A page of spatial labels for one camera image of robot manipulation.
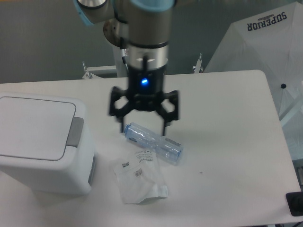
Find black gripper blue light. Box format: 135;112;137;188
108;65;181;137

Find white push-lid trash can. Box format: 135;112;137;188
0;92;97;195

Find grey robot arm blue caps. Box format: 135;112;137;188
74;0;179;126

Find clear plastic water bottle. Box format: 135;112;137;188
124;122;183;165

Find crumpled clear plastic bag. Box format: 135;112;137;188
110;150;168;204

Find white umbrella with SUPERIOR print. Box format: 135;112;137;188
205;2;303;116

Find black device at table corner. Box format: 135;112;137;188
286;192;303;217

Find white metal base frame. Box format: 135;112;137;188
81;53;205;80

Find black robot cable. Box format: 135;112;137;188
119;37;130;69

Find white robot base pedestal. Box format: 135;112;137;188
103;18;129;70

